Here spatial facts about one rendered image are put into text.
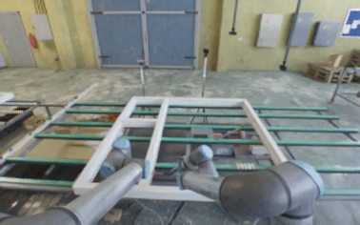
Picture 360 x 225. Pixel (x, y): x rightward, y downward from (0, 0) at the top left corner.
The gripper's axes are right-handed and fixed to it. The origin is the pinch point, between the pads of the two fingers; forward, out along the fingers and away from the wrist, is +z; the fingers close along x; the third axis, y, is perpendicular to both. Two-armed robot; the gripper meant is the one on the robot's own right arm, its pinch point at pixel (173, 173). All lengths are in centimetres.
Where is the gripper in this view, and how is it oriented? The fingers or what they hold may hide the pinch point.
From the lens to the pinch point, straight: 133.3
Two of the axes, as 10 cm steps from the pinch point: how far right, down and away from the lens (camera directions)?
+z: -6.0, 5.8, 5.5
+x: -0.4, 6.6, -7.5
